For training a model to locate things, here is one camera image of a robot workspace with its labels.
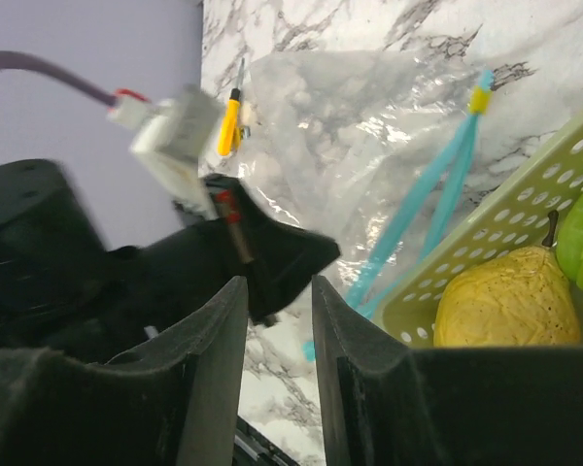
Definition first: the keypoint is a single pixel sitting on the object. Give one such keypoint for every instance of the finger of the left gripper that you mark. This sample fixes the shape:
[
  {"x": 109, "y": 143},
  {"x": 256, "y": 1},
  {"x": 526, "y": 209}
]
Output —
[{"x": 278, "y": 260}]

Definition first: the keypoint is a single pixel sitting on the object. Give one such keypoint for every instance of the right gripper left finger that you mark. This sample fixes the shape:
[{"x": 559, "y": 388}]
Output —
[{"x": 170, "y": 401}]

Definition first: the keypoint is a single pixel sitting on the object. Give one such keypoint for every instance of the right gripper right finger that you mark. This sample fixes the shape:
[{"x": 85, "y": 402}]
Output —
[{"x": 384, "y": 403}]

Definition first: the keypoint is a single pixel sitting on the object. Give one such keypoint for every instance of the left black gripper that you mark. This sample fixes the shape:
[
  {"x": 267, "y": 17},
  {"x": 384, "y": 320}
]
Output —
[{"x": 61, "y": 288}]

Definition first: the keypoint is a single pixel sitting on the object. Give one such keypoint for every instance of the clear zip top bag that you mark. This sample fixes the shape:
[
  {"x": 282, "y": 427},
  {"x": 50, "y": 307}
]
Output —
[{"x": 371, "y": 148}]

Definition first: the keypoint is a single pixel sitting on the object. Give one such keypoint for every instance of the yellow toy pear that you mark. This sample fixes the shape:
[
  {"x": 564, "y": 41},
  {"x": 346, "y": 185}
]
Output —
[{"x": 520, "y": 299}]

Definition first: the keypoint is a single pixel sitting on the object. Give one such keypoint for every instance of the green perforated plastic basket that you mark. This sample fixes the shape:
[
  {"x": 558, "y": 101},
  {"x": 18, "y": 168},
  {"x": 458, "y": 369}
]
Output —
[{"x": 513, "y": 216}]

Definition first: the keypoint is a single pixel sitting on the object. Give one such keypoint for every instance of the yellow handled screwdriver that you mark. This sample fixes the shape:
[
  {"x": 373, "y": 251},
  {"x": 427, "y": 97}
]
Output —
[{"x": 232, "y": 130}]

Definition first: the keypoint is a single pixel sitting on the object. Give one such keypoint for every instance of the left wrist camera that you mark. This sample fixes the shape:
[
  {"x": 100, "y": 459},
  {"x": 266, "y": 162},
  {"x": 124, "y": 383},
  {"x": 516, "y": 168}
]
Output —
[{"x": 170, "y": 137}]

